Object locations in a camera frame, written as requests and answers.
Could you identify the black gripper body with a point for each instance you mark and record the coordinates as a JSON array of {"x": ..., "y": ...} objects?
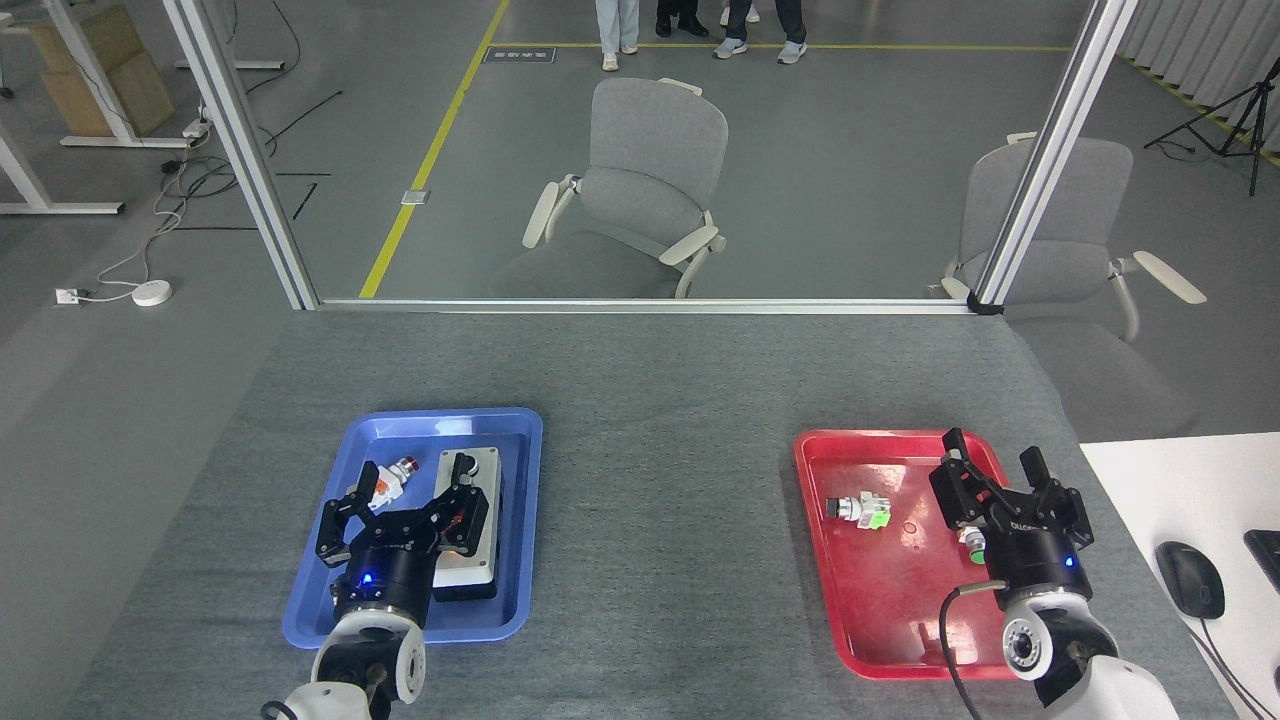
[
  {"x": 390, "y": 575},
  {"x": 1035, "y": 560}
]

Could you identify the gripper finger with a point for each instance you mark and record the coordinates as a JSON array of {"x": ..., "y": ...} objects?
[
  {"x": 1060, "y": 505},
  {"x": 468, "y": 505},
  {"x": 333, "y": 520},
  {"x": 965, "y": 490}
]

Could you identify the white control box with buttons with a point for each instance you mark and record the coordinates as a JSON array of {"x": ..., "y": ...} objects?
[{"x": 486, "y": 470}]

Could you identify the red push button orange block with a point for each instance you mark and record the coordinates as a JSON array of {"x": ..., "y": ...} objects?
[{"x": 400, "y": 472}]

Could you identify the brown cardboard box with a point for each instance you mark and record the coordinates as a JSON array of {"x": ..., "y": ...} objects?
[
  {"x": 120, "y": 100},
  {"x": 85, "y": 35}
]

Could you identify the blue plastic tray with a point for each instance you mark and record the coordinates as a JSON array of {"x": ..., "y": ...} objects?
[{"x": 518, "y": 560}]

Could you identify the red plastic tray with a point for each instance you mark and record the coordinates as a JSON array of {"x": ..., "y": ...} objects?
[{"x": 880, "y": 600}]

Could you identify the black computer mouse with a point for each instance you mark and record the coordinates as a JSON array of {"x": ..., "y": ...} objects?
[{"x": 1190, "y": 580}]

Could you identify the black keyboard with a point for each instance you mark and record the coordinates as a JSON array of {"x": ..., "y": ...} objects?
[{"x": 1266, "y": 555}]

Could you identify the silver aluminium crossbar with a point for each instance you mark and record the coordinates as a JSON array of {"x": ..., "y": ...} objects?
[{"x": 640, "y": 305}]

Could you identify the grey office chair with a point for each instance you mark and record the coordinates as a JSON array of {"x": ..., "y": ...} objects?
[
  {"x": 650, "y": 200},
  {"x": 1080, "y": 240}
]

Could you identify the white round floor device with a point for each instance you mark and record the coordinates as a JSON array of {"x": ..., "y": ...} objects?
[{"x": 152, "y": 293}]

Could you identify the metal floor outlet plate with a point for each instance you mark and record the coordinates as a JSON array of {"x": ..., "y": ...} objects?
[{"x": 415, "y": 197}]

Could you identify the white power strip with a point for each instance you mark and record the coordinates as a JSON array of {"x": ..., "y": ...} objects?
[{"x": 196, "y": 128}]

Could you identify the black tripod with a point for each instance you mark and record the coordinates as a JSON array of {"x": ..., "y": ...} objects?
[{"x": 1256, "y": 110}]

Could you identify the black floor sign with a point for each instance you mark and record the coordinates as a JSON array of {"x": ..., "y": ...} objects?
[{"x": 520, "y": 55}]

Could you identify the person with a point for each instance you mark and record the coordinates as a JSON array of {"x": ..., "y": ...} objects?
[
  {"x": 752, "y": 14},
  {"x": 615, "y": 25},
  {"x": 735, "y": 40},
  {"x": 685, "y": 20}
]

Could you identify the green push button switch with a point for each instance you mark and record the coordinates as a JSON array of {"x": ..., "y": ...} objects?
[{"x": 972, "y": 545}]

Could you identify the black knob switch green block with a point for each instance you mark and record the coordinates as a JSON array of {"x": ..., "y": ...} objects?
[{"x": 862, "y": 510}]

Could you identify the white wall plug socket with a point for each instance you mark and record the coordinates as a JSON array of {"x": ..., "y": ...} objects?
[{"x": 67, "y": 296}]

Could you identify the silver aluminium post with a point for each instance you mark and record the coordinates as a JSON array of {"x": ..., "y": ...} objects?
[
  {"x": 240, "y": 150},
  {"x": 1055, "y": 150}
]

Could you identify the white desk frame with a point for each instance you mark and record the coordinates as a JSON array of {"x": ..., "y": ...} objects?
[
  {"x": 40, "y": 195},
  {"x": 90, "y": 70}
]

